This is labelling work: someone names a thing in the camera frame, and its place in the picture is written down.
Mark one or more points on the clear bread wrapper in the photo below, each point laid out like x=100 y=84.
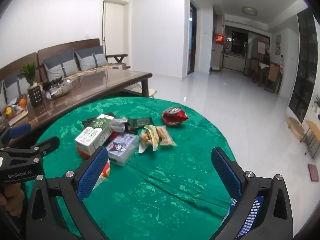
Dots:
x=165 y=136

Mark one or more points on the round ceiling light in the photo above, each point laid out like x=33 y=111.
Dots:
x=249 y=11

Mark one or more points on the white door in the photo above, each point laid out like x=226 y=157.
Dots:
x=113 y=30

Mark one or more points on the black foam net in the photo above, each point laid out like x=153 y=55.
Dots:
x=87 y=122

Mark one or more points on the yellow green snack wrapper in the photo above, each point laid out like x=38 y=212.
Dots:
x=147 y=140

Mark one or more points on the person's left hand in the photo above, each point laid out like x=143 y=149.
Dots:
x=12 y=198

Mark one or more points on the dark green wrapper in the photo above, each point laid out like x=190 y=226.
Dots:
x=140 y=122

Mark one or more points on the patterned sofa cover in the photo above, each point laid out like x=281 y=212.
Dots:
x=110 y=66

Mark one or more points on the brown wooden coffee table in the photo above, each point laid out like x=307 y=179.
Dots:
x=112 y=80

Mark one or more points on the wooden bench table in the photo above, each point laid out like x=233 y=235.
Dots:
x=313 y=130

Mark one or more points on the grey sofa pillow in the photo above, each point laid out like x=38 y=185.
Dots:
x=90 y=58
x=58 y=65
x=10 y=87

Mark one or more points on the brown wooden sofa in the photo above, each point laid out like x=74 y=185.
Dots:
x=62 y=46

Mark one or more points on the white printed snack packet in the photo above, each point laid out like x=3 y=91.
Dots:
x=105 y=170

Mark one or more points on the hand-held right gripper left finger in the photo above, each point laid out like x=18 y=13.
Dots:
x=92 y=175

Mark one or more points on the dining table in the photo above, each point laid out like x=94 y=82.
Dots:
x=265 y=66

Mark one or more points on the glass sliding kitchen door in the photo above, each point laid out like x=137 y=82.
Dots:
x=240 y=52

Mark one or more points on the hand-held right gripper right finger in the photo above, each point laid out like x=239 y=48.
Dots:
x=225 y=172

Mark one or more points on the round wooden stool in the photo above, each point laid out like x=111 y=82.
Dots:
x=296 y=128

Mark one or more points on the green tablecloth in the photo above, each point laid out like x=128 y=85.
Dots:
x=162 y=180

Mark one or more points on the clear box cartoon girl lid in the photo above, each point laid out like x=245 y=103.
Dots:
x=122 y=147

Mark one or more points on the glass tray with items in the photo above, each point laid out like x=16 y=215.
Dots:
x=60 y=90

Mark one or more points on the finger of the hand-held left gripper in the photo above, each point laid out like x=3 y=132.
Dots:
x=21 y=130
x=47 y=143

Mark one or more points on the light wooden dining chair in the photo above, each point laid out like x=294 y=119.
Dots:
x=272 y=76

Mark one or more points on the white green milk carton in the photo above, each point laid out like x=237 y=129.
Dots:
x=92 y=135

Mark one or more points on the dark door frame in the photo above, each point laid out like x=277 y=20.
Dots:
x=193 y=37

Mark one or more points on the fruit tray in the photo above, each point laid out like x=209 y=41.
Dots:
x=15 y=116

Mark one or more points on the blue plastic basket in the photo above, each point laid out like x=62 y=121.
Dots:
x=252 y=212

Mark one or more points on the clear plastic bag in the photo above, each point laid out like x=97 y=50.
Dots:
x=117 y=125

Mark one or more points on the potted plant in patterned pot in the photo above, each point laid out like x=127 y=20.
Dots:
x=33 y=97

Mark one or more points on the dark wooden dining chair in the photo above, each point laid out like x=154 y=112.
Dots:
x=254 y=68

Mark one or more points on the crushed red soda can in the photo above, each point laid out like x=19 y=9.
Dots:
x=175 y=120

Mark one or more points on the maroon floor mat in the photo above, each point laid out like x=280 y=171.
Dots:
x=313 y=172

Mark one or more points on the red lit wall decoration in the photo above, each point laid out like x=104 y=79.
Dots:
x=219 y=38

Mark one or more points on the small wooden stool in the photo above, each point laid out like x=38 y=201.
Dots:
x=151 y=92

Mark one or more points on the wall painting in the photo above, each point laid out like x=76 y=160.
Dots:
x=278 y=44

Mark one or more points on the dark glass cabinet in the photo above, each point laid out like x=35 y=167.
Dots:
x=305 y=67

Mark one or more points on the orange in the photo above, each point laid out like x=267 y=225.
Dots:
x=22 y=102

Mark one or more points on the potted plant in white pot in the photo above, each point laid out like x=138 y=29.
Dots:
x=317 y=108

